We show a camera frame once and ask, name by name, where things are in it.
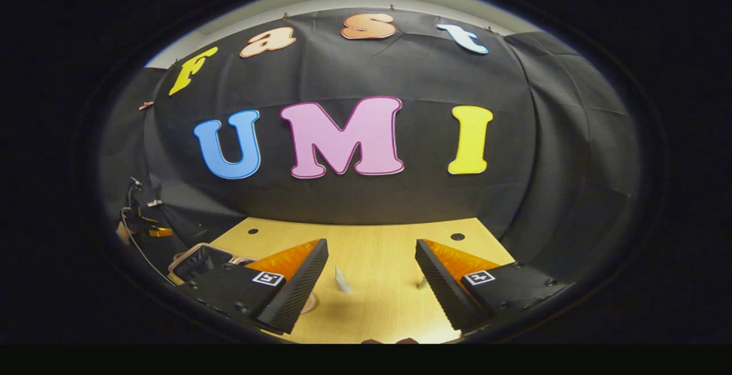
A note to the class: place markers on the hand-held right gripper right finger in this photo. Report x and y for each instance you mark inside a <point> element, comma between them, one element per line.
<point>443,289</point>

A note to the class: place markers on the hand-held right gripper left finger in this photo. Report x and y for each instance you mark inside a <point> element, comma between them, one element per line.
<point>297,295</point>

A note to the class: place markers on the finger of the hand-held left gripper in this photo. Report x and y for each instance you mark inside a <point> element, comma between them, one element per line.
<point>160,231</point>

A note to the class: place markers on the black backdrop cloth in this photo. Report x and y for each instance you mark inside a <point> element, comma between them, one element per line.
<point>417,66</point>

